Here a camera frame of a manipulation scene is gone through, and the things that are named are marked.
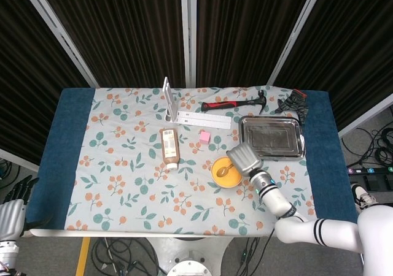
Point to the rectangular metal tray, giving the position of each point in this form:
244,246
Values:
271,138

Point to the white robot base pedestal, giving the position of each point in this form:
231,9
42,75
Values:
187,254

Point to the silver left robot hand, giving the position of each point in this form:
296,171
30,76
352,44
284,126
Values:
10,217

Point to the white perforated L-shaped bracket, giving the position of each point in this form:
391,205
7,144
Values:
202,121

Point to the white partition frame post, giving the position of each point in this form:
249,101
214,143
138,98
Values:
365,116
294,33
18,161
188,27
61,36

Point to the pink cube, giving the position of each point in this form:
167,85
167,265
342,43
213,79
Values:
204,137

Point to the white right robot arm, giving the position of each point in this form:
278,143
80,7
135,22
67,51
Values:
276,199

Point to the white and black sneaker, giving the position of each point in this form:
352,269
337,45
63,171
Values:
363,196

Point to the brown bottle with white cap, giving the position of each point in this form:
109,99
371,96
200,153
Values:
169,147

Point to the dark pleated partition panel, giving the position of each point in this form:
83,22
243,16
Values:
353,43
122,27
24,73
245,27

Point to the floral fruit print tablecloth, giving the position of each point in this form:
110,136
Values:
138,181

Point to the beige bowl with orange inside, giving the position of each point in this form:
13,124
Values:
224,181

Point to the black patterned work glove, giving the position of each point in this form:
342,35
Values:
291,104

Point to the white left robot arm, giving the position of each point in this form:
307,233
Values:
7,254

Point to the yellow floor tape strip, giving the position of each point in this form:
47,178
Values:
82,257

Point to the blue table cover cloth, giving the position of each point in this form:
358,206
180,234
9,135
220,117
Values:
67,135

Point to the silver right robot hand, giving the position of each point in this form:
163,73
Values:
245,159

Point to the silver spoon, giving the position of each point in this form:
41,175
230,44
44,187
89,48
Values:
221,171

